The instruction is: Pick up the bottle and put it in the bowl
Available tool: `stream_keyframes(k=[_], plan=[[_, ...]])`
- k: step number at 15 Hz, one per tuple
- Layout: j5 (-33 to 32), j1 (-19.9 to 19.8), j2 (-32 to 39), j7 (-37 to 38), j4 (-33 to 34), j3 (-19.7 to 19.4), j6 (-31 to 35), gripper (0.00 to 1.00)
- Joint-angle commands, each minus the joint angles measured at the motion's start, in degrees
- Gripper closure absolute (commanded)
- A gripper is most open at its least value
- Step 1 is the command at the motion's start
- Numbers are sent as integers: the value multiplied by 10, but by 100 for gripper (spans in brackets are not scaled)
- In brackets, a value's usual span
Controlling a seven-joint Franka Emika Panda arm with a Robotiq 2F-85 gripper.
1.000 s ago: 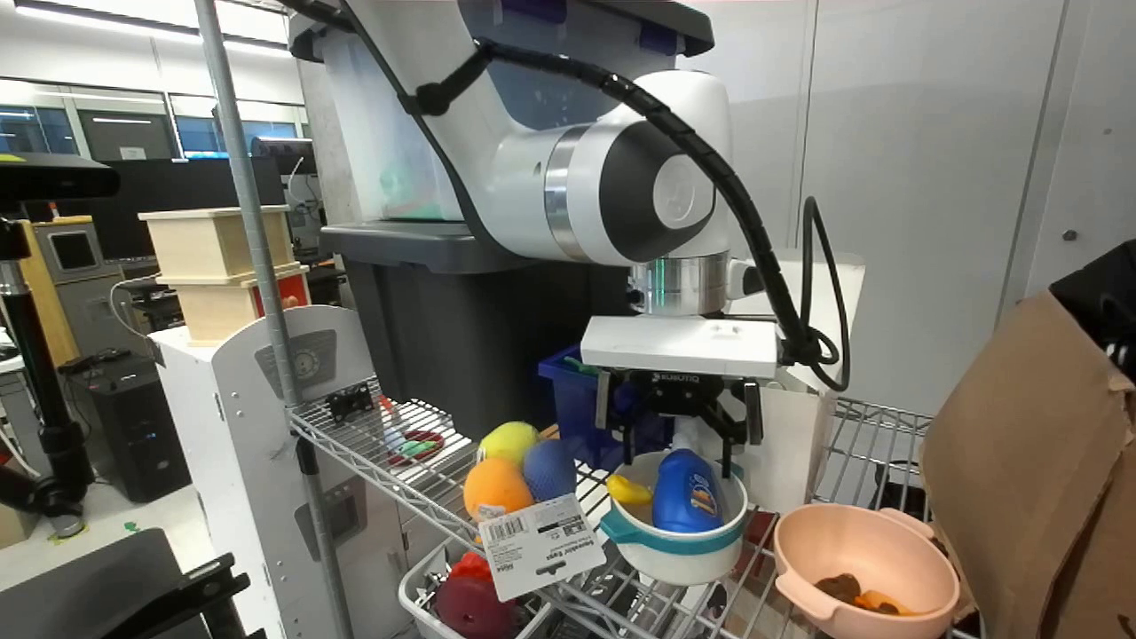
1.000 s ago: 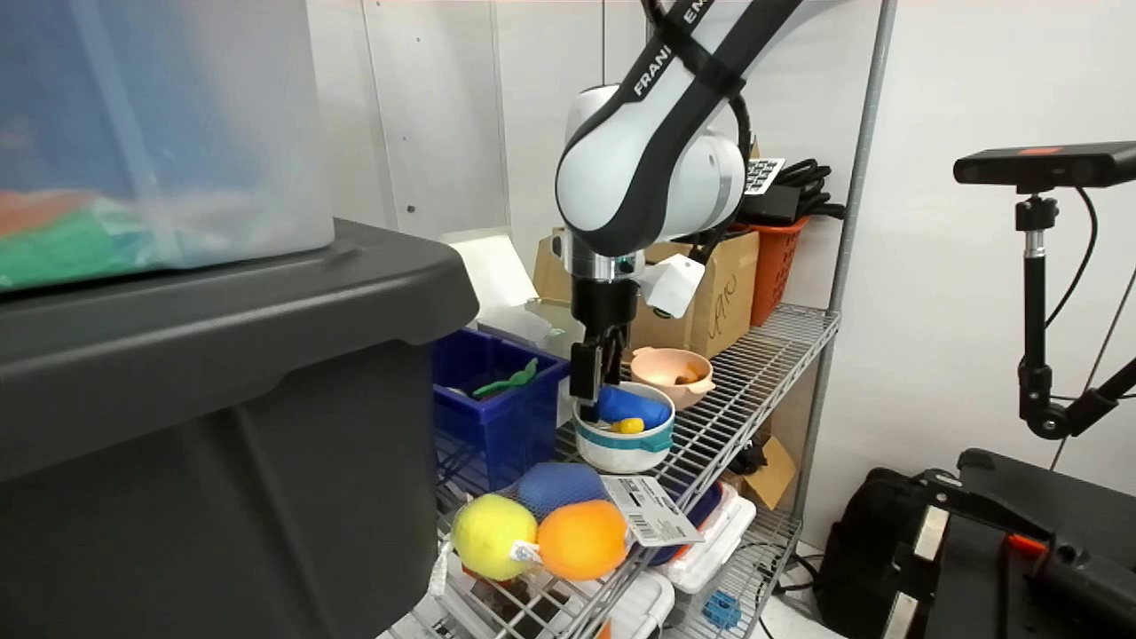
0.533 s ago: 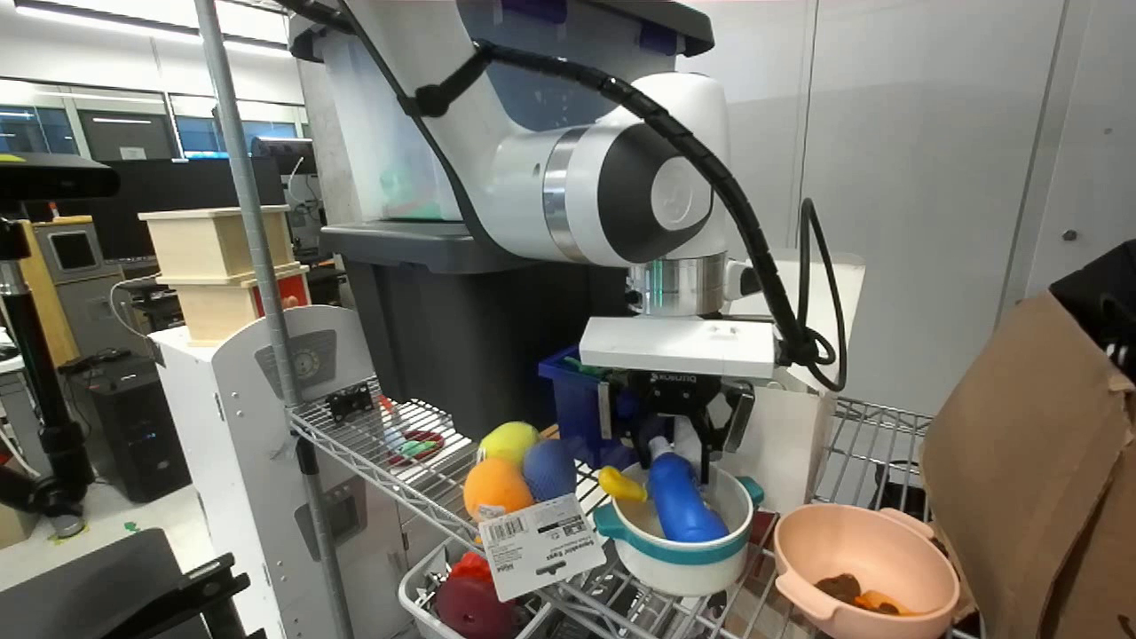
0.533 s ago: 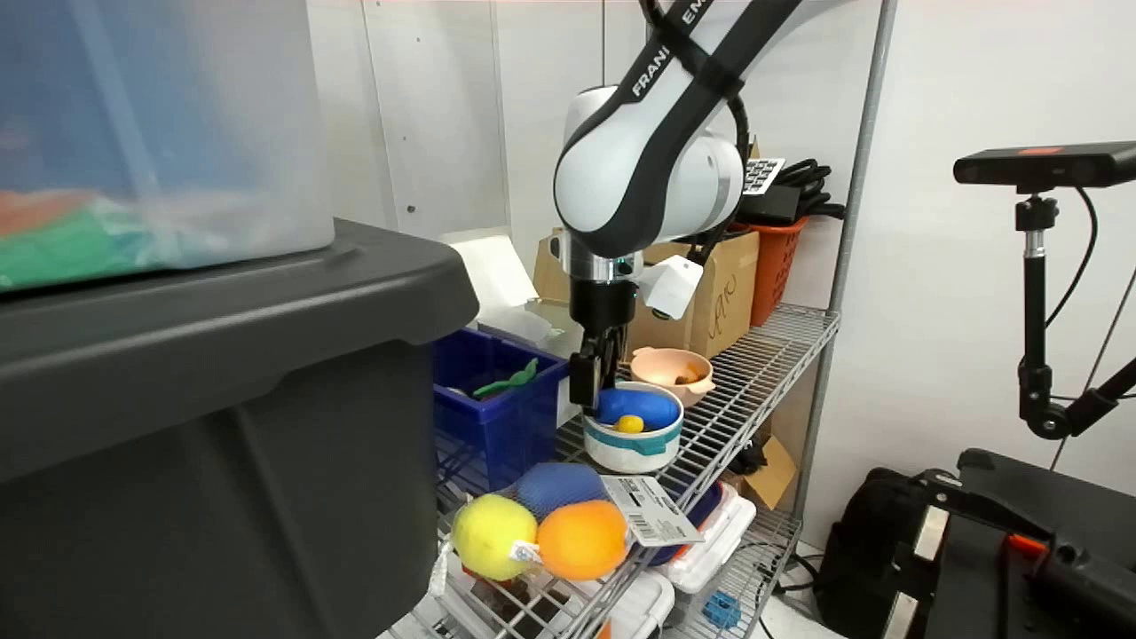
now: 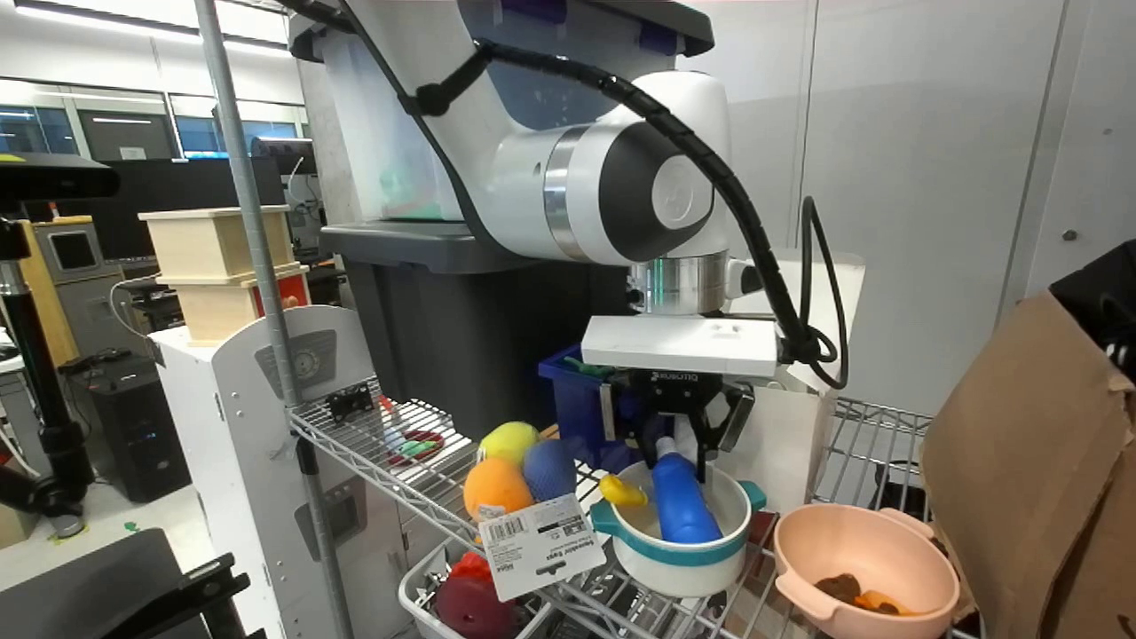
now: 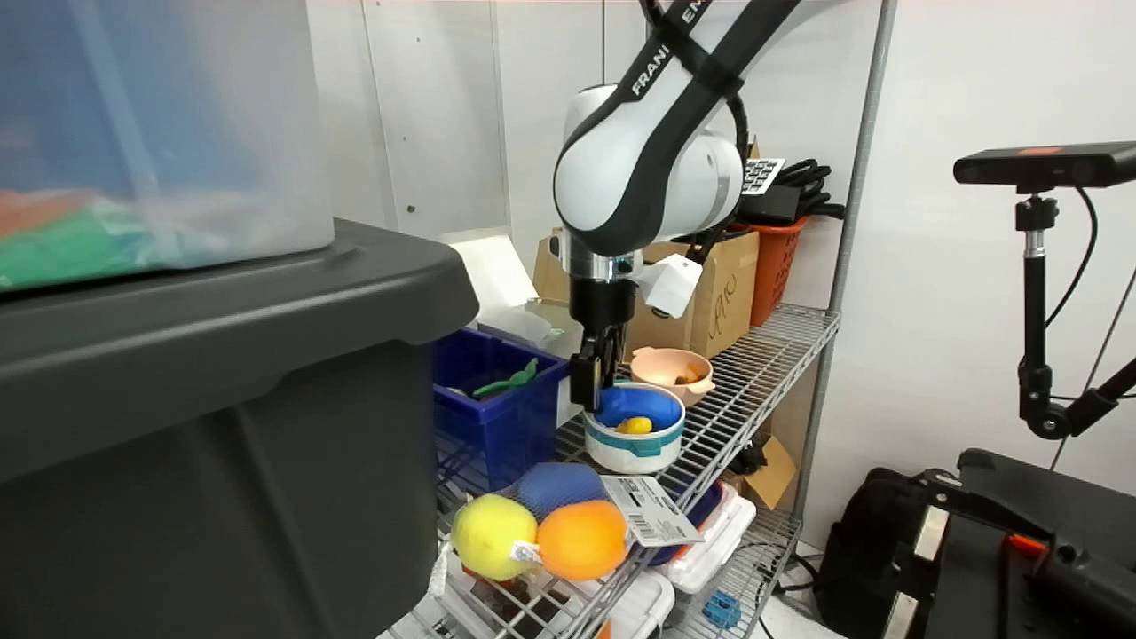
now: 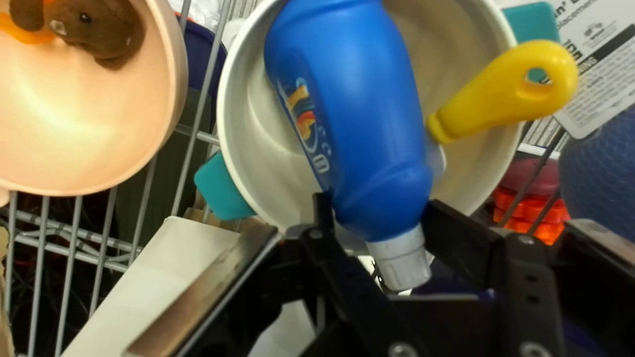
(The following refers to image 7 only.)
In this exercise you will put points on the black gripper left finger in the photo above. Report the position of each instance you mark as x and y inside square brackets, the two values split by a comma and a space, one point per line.
[325, 219]

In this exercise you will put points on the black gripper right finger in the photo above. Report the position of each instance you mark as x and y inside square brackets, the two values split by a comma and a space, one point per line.
[523, 285]

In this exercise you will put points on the white teal bowl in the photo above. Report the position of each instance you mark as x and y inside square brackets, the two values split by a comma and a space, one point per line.
[251, 132]

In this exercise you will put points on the pink plastic bowl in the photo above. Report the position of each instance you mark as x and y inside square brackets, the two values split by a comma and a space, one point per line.
[81, 132]

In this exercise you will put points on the rainbow stacking toy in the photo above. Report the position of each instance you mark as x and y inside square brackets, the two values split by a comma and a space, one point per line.
[529, 219]

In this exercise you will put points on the red round toy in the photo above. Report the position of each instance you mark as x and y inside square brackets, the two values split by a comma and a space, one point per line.
[529, 176]

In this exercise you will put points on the yellow plastic toy utensil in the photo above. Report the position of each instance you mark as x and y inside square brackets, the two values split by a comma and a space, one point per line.
[503, 92]

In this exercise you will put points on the white barcode tag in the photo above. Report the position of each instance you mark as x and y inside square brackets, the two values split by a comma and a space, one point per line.
[597, 61]

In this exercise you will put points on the brown plush toy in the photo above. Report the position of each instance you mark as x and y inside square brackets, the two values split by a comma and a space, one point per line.
[100, 31]

